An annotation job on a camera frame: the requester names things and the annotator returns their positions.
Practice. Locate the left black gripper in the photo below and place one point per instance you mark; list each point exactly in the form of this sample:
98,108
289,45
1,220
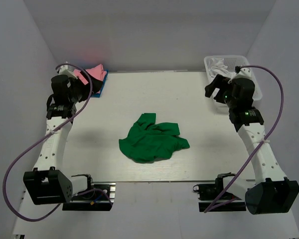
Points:
75,81

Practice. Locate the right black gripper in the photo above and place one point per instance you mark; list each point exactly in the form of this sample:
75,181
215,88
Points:
210,88

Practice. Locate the green t shirt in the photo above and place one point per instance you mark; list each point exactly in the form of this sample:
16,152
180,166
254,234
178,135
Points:
148,141

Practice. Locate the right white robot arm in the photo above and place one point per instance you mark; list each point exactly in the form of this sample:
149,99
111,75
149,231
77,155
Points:
272,192

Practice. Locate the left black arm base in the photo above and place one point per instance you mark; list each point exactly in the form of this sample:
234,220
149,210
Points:
100,198

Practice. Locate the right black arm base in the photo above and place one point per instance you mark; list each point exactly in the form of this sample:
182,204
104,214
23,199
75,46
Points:
207,192

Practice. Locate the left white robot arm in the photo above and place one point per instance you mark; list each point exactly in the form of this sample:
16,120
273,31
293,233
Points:
45,183

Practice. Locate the white crumpled t shirt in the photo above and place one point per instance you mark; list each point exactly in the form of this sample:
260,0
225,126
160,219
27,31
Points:
216,66

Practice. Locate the blue folded t shirt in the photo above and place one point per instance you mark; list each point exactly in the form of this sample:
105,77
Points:
98,94

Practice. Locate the white plastic basket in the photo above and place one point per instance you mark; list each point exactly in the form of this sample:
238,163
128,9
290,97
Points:
236,60

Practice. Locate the pink folded t shirt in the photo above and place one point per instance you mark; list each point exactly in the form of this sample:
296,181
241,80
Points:
98,73

